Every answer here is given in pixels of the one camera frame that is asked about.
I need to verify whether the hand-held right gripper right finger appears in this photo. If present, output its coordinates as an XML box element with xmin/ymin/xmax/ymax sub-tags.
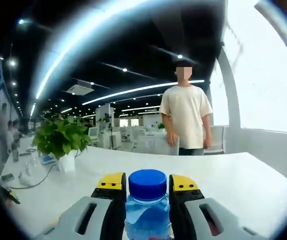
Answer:
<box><xmin>168</xmin><ymin>173</ymin><xmax>267</xmax><ymax>240</ymax></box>

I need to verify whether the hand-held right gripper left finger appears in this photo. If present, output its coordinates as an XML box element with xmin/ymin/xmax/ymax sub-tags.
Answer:
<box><xmin>34</xmin><ymin>171</ymin><xmax>128</xmax><ymax>240</ymax></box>

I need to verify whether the blue Mizone drink bottle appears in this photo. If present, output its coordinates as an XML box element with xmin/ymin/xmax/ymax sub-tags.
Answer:
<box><xmin>124</xmin><ymin>169</ymin><xmax>173</xmax><ymax>240</ymax></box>

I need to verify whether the dark phone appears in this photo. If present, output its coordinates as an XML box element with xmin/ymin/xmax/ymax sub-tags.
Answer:
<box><xmin>0</xmin><ymin>173</ymin><xmax>16</xmax><ymax>183</ymax></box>

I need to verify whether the clear container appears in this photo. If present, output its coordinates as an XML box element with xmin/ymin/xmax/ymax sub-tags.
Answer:
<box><xmin>17</xmin><ymin>154</ymin><xmax>40</xmax><ymax>185</ymax></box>

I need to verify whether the blue and white box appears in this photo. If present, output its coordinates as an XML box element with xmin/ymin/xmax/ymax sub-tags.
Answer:
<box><xmin>39</xmin><ymin>152</ymin><xmax>58</xmax><ymax>166</ymax></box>

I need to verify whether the white plant pot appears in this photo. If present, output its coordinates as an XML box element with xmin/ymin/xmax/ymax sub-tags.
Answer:
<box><xmin>56</xmin><ymin>149</ymin><xmax>77</xmax><ymax>173</ymax></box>

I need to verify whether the green leafy plant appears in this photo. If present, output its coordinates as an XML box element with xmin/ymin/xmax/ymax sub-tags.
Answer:
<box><xmin>31</xmin><ymin>112</ymin><xmax>93</xmax><ymax>161</ymax></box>

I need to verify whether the white office chair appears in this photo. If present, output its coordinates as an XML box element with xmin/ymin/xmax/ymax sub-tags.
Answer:
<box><xmin>203</xmin><ymin>124</ymin><xmax>227</xmax><ymax>155</ymax></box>

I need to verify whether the ceiling air conditioner unit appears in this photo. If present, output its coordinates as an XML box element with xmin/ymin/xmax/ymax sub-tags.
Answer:
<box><xmin>65</xmin><ymin>83</ymin><xmax>95</xmax><ymax>96</ymax></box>

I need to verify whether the long ceiling strip light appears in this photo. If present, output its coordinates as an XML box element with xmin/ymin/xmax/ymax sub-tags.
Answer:
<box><xmin>81</xmin><ymin>79</ymin><xmax>206</xmax><ymax>106</ymax></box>
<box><xmin>35</xmin><ymin>0</ymin><xmax>161</xmax><ymax>100</ymax></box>

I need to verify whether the black cable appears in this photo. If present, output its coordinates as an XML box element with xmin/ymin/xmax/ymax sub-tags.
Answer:
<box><xmin>7</xmin><ymin>161</ymin><xmax>57</xmax><ymax>190</ymax></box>

